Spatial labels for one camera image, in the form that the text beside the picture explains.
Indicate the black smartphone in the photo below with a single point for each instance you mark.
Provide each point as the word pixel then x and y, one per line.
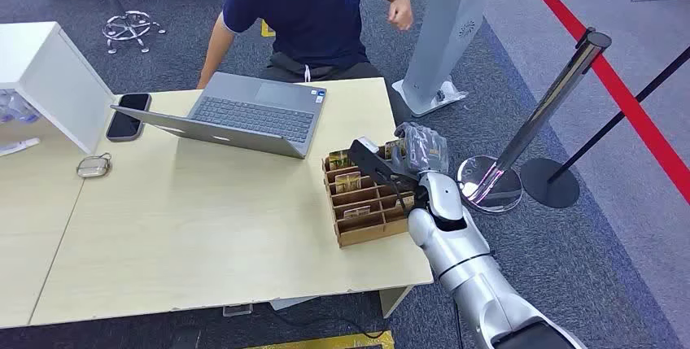
pixel 128 116

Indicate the clear earbuds case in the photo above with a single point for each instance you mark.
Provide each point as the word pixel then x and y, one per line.
pixel 93 167

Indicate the grey kiosk stand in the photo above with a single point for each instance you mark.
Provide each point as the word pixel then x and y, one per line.
pixel 447 23

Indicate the grey open laptop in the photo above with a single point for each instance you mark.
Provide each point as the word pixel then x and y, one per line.
pixel 253 115

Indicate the white cabinet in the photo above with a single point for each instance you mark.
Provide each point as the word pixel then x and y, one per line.
pixel 70 82

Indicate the person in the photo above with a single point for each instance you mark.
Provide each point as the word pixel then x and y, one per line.
pixel 310 12

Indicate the white flat pen-like item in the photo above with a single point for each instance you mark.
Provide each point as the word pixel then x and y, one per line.
pixel 17 146

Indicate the person's right forearm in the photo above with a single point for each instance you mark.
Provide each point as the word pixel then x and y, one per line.
pixel 214 55

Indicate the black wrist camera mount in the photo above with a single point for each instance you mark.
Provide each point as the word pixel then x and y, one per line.
pixel 373 166

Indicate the red barrier belt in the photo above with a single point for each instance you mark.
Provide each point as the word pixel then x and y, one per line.
pixel 620 88

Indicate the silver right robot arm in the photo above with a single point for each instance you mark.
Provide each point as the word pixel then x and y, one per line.
pixel 463 260

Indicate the wooden card organizer box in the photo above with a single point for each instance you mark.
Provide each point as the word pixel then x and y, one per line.
pixel 366 233

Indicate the person's left hand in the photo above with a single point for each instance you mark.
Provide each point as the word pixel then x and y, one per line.
pixel 400 14

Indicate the chrome stanchion post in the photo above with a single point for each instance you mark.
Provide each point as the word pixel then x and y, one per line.
pixel 539 112

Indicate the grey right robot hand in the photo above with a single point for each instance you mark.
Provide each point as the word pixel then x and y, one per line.
pixel 426 150

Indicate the yellow floor mat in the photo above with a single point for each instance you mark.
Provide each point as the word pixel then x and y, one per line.
pixel 334 342

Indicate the clear plastic bottles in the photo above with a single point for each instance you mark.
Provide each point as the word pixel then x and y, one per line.
pixel 16 106

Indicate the chrome chair base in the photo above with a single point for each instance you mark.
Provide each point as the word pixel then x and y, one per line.
pixel 129 28

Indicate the black stanchion post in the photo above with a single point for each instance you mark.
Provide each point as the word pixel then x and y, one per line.
pixel 550 182

